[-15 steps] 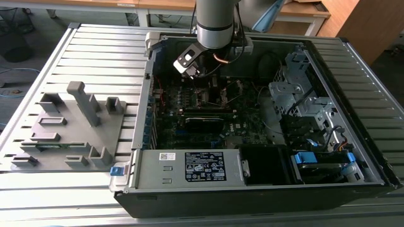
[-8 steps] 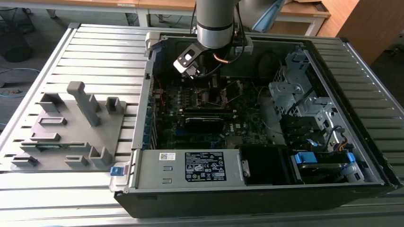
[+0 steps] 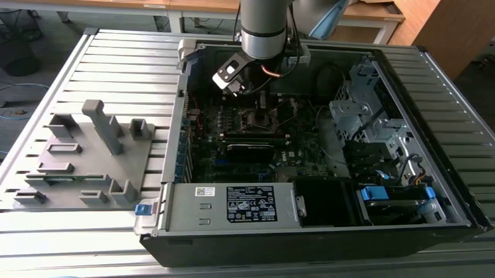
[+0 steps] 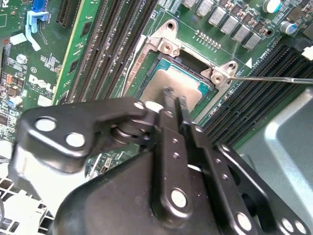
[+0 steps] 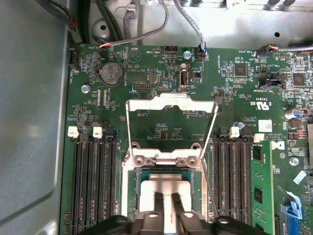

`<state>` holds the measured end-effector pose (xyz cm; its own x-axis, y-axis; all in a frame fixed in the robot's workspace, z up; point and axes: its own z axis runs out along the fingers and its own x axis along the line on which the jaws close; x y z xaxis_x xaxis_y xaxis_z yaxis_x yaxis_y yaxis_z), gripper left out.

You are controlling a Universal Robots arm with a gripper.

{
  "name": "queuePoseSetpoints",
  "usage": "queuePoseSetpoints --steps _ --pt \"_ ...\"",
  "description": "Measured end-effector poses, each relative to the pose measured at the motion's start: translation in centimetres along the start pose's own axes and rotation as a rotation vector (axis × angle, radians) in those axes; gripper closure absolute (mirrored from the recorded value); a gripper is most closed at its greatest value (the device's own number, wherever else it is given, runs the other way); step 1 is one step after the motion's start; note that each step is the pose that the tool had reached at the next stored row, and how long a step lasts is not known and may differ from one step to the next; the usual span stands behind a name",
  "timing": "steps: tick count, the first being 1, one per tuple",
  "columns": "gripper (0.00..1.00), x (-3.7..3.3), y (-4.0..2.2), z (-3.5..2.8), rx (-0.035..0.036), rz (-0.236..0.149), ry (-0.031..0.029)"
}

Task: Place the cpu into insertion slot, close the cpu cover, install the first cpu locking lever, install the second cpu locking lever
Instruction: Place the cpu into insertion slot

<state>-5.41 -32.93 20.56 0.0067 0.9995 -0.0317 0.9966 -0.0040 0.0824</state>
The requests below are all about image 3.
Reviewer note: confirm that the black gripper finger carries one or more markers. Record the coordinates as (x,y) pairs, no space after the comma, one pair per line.
(264,101)

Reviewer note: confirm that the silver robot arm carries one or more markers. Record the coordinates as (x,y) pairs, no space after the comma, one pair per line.
(263,29)

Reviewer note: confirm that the CPU socket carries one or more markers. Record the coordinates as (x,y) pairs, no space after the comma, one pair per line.
(251,131)

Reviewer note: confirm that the black RAM slot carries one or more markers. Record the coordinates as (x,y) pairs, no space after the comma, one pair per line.
(251,134)

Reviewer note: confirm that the green motherboard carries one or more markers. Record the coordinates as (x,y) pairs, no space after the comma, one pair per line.
(306,144)

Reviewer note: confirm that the black graphics card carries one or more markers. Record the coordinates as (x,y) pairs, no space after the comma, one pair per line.
(250,153)

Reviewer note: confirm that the silver drive cage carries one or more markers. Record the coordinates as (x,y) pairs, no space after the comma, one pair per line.
(348,111)

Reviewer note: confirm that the grey plastic case latch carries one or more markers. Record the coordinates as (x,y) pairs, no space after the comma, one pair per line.
(186,46)

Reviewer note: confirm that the grey chipset heatsink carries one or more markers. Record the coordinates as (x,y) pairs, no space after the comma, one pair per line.
(287,172)

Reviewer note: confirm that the black fan shroud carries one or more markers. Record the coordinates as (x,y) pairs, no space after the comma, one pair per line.
(328,202)

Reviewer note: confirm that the blue disk carrier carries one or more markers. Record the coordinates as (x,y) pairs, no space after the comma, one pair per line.
(372,193)

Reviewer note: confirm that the grey power supply unit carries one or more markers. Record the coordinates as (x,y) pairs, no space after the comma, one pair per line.
(186,211)

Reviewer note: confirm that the blue case latch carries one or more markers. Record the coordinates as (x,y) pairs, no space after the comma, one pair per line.
(142,210)

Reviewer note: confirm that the grey parts rack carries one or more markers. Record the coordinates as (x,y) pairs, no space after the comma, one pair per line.
(96,171)

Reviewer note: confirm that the wooden cabinet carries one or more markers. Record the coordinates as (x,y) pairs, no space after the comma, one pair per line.
(456,29)

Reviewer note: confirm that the black open PC case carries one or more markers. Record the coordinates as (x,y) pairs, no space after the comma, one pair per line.
(310,252)

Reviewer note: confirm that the green RAM stick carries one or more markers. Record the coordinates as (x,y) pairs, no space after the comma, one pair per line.
(66,179)

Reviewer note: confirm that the black bin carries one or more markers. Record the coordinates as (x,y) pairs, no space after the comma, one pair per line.
(21,63)

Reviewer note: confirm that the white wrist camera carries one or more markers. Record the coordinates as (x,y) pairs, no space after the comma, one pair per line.
(230,69)

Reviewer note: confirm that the small grey wrist camera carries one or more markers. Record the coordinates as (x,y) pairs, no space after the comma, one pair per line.
(299,56)

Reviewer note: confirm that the wooden desk white frame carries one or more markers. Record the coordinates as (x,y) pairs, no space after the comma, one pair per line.
(380,17)
(96,3)

